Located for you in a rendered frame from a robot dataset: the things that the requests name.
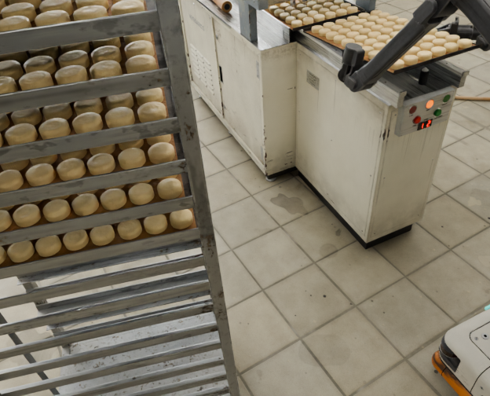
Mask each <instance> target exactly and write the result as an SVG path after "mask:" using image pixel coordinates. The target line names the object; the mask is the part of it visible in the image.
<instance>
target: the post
mask: <svg viewBox="0 0 490 396"><path fill-rule="evenodd" d="M155 5H156V9H157V13H158V18H159V26H160V30H161V34H162V39H163V46H164V50H165V55H166V62H167V67H168V71H169V76H170V83H171V87H172V92H173V96H174V103H175V108H176V113H177V120H178V125H179V129H180V133H181V141H182V145H183V149H184V154H185V162H186V166H187V170H188V178H189V182H190V186H191V190H192V198H193V203H194V207H195V212H196V219H197V223H198V228H199V235H200V239H201V244H202V249H203V256H204V260H205V265H206V269H207V276H208V281H209V285H210V293H211V298H212V302H213V306H214V314H215V318H216V322H217V327H218V334H219V339H220V343H221V351H222V355H223V359H224V363H225V371H226V376H227V380H228V385H229V392H230V396H240V389H239V384H238V379H237V373H236V364H235V358H234V353H233V348H232V339H231V334H230V329H229V319H228V314H227V310H226V304H225V295H224V289H223V284H222V279H221V270H220V265H219V260H218V250H217V245H216V240H215V235H214V226H213V220H212V215H211V210H210V201H209V196H208V191H207V181H206V176H205V171H204V165H203V157H202V151H201V146H200V141H199V131H198V127H197V122H196V112H195V107H194V102H193V96H192V88H191V82H190V77H189V72H188V62H187V57H186V52H185V43H184V38H183V33H182V27H181V18H180V13H179V8H178V3H177V0H155Z"/></svg>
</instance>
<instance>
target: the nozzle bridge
mask: <svg viewBox="0 0 490 396"><path fill-rule="evenodd" d="M287 1H290V0H238V4H239V15H240V34H241V35H242V36H243V37H244V38H245V39H247V40H248V41H249V42H256V41H257V40H258V26H257V10H258V11H260V10H263V9H268V8H269V6H270V5H274V4H277V3H281V2H287ZM375 3H376V0H356V5H357V6H359V7H361V8H363V9H364V10H365V11H367V12H369V11H372V10H375Z"/></svg>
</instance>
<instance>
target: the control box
mask: <svg viewBox="0 0 490 396"><path fill-rule="evenodd" d="M454 93H455V89H454V88H452V87H450V86H448V87H445V88H442V89H439V90H435V91H433V92H430V93H426V94H423V95H421V96H418V97H414V98H412V99H409V100H406V101H404V103H403V107H400V108H398V114H397V122H396V126H395V131H394V133H395V135H397V136H398V137H401V136H404V135H406V134H410V133H412V132H415V131H417V130H420V129H419V128H420V124H421V123H424V124H423V129H424V128H427V127H428V126H427V123H428V121H431V122H429V123H430V127H431V126H432V125H435V124H437V123H441V122H444V121H446V120H447V119H448V114H449V111H450V107H451V105H452V99H453V96H454ZM446 95H450V98H449V100H448V101H447V102H443V100H444V97H445V96H446ZM429 101H433V105H432V106H431V107H430V108H427V107H426V105H427V103H428V102H429ZM413 106H416V111H415V112H414V113H412V114H410V112H409V111H410V109H411V107H413ZM438 109H440V110H441V114H440V115H439V116H435V115H434V113H435V111H436V110H438ZM416 116H420V117H421V121H420V122H419V123H417V124H415V123H414V119H415V117H416Z"/></svg>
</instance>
